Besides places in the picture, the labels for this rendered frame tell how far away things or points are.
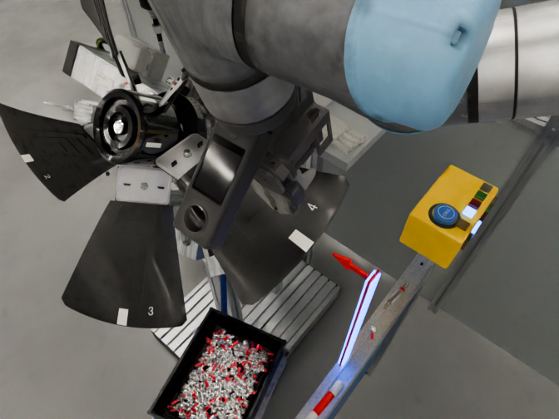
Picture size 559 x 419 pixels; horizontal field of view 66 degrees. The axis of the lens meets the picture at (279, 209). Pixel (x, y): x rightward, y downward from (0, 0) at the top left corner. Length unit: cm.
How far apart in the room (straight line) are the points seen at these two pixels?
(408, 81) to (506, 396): 177
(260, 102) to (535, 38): 18
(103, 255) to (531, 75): 68
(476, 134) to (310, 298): 91
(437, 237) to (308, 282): 108
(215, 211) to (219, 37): 17
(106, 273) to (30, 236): 153
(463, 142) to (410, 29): 110
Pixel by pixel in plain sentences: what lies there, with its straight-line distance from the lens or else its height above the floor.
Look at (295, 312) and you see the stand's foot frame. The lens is 175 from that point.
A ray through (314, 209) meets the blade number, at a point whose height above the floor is 120.
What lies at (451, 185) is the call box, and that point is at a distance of 86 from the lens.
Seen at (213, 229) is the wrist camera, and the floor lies 137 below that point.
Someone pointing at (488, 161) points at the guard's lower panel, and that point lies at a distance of 130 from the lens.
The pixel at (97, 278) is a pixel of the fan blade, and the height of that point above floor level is 100.
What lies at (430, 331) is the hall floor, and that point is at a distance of 190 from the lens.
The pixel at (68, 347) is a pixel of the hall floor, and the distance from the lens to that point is 196.
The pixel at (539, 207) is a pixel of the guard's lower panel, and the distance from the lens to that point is 134.
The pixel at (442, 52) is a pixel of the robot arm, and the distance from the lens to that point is 19.
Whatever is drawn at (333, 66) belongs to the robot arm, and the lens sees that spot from 21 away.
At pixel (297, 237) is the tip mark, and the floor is 119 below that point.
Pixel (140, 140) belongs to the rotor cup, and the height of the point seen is 123.
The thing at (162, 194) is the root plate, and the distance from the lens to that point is 78.
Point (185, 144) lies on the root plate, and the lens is 73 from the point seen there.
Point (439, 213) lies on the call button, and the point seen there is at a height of 108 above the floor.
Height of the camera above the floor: 167
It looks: 53 degrees down
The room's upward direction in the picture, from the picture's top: straight up
